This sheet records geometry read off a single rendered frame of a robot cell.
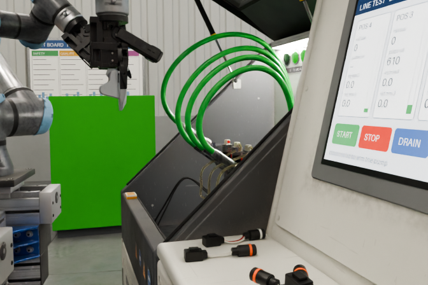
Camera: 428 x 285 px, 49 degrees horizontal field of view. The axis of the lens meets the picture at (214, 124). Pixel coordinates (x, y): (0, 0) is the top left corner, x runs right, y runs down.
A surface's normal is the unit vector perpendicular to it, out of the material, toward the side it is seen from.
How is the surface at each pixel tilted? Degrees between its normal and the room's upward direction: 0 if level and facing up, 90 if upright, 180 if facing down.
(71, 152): 90
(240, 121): 90
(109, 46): 90
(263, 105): 90
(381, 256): 76
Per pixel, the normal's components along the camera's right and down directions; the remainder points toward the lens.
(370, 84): -0.93, -0.22
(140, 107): 0.26, 0.05
